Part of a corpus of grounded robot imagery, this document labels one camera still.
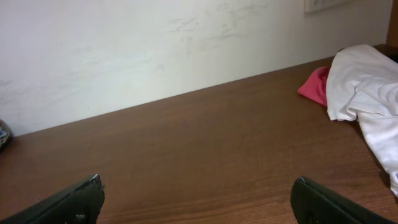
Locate white wall socket plate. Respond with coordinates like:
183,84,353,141
304,0,351,13

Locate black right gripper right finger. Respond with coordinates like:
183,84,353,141
290,177,394,224

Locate white printed t-shirt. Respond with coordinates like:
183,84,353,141
326,45,397,194

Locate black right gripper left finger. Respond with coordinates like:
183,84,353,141
1,174,105,224

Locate folded khaki trousers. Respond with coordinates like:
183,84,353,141
0,120,12,151

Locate red garment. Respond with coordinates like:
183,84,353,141
297,67,330,106

